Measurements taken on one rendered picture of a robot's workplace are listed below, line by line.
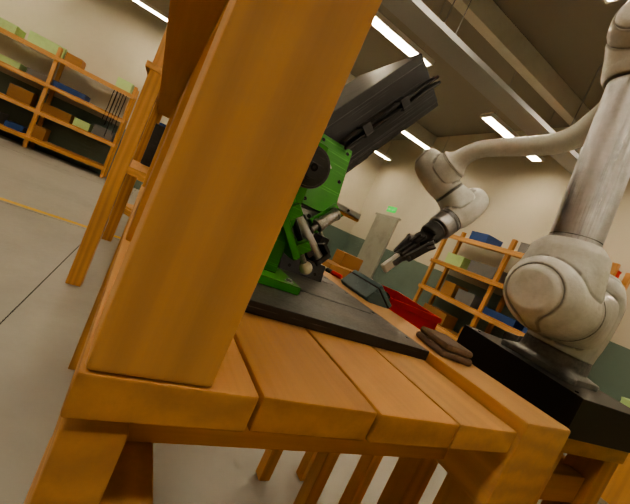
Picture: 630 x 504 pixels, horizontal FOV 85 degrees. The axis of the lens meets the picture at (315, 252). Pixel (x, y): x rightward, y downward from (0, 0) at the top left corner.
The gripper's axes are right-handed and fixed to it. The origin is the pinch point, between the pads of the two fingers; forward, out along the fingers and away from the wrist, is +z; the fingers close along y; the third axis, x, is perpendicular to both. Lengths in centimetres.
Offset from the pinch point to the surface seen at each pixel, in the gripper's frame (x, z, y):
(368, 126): 40.8, -11.5, 3.1
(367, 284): 5.1, 13.7, -8.7
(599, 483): -47, 0, -57
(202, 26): 70, 29, -39
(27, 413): 6, 130, 47
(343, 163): 35.3, -0.1, 3.8
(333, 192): 30.4, 7.4, 1.3
